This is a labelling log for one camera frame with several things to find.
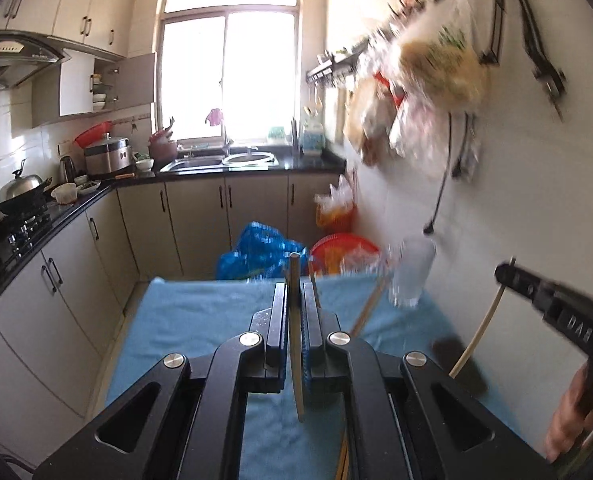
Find wooden chopstick two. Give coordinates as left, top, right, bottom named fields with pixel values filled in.
left=449, top=284, right=506, bottom=379

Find wooden chopstick four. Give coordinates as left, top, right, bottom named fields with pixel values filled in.
left=350, top=275, right=391, bottom=337

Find wooden chopstick three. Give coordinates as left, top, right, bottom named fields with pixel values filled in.
left=307, top=258, right=321, bottom=310

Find wooden chopstick one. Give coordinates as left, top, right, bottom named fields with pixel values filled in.
left=287, top=252, right=305, bottom=422

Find kitchen window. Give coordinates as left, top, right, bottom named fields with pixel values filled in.
left=156, top=0, right=301, bottom=150

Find person right hand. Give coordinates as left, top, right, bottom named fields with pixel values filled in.
left=544, top=364, right=593, bottom=463

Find black smartphone brown case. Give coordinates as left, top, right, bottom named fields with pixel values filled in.
left=431, top=335, right=489, bottom=397

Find blue table cloth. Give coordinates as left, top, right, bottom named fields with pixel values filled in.
left=103, top=274, right=523, bottom=480

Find clear glass mug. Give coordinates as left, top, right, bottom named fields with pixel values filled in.
left=385, top=236, right=437, bottom=308

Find red plastic basin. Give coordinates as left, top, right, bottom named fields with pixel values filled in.
left=309, top=233, right=381, bottom=276

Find blue plastic bag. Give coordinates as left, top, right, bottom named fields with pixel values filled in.
left=216, top=221, right=310, bottom=281

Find orange trash bin with bag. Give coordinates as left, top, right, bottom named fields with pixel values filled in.
left=314, top=174, right=355, bottom=234

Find silver rice cooker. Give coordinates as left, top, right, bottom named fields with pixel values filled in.
left=84, top=133, right=133, bottom=177

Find black wok with lid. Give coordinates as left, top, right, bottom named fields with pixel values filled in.
left=0, top=159, right=52, bottom=216

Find sink faucet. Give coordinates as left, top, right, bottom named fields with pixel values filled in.
left=220, top=122, right=234, bottom=157

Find detergent bottle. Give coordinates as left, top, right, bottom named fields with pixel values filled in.
left=300, top=116, right=326, bottom=156

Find white pink plastic bags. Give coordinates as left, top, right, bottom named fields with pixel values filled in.
left=343, top=34, right=453, bottom=176

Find yellow printed plastic bag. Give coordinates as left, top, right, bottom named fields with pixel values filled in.
left=397, top=0, right=487, bottom=112

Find range hood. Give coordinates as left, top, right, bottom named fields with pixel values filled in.
left=0, top=30, right=73, bottom=91

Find black power plug cable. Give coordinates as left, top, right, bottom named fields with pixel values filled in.
left=421, top=109, right=455, bottom=235

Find wall hook rail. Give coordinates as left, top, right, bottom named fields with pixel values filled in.
left=305, top=0, right=441, bottom=84

